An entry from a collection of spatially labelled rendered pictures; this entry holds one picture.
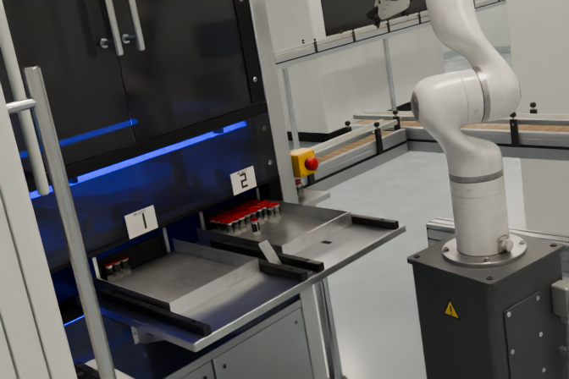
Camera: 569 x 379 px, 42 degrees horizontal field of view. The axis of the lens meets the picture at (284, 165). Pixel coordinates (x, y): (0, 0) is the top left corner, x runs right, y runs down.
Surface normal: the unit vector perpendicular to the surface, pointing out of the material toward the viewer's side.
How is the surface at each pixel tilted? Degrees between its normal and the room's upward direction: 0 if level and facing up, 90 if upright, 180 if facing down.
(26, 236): 90
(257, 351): 90
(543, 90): 90
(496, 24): 90
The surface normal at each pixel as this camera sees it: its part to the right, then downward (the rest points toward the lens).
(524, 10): -0.70, 0.29
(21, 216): 0.69, 0.07
